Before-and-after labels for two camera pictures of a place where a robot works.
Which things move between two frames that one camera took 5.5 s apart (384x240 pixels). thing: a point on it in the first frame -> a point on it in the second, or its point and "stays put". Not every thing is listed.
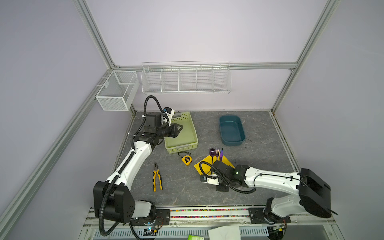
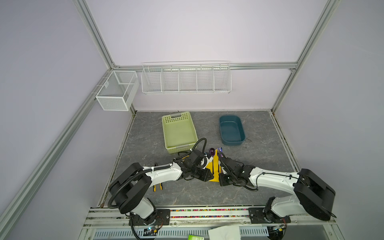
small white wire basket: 117,92 stays put
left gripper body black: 170,131 -> 198,172
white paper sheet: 227,232 stays put
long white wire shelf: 198,77 stays put
